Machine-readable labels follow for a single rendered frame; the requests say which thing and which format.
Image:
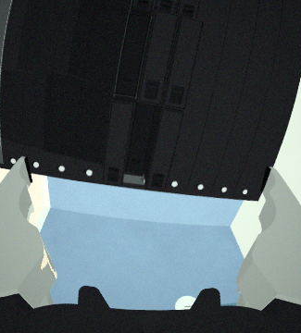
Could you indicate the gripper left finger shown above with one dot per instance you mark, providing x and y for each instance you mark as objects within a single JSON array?
[{"x": 27, "y": 273}]

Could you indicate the black server rack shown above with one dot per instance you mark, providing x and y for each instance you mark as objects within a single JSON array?
[{"x": 58, "y": 73}]

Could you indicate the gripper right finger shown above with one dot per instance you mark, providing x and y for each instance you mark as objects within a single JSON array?
[{"x": 269, "y": 278}]

